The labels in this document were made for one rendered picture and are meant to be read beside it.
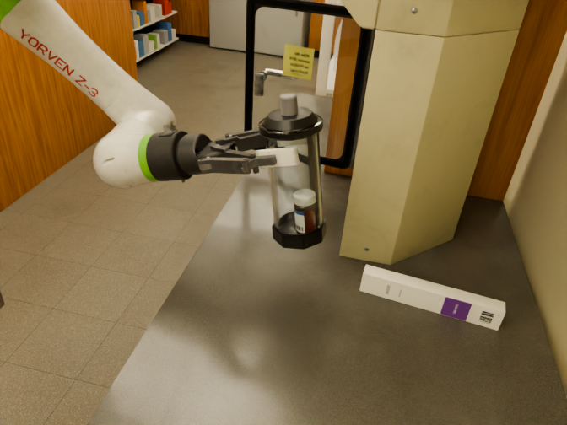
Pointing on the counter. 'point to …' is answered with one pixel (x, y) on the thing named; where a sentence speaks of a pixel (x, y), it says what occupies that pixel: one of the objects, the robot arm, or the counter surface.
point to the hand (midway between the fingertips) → (290, 146)
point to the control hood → (364, 12)
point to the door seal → (357, 70)
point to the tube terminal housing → (424, 121)
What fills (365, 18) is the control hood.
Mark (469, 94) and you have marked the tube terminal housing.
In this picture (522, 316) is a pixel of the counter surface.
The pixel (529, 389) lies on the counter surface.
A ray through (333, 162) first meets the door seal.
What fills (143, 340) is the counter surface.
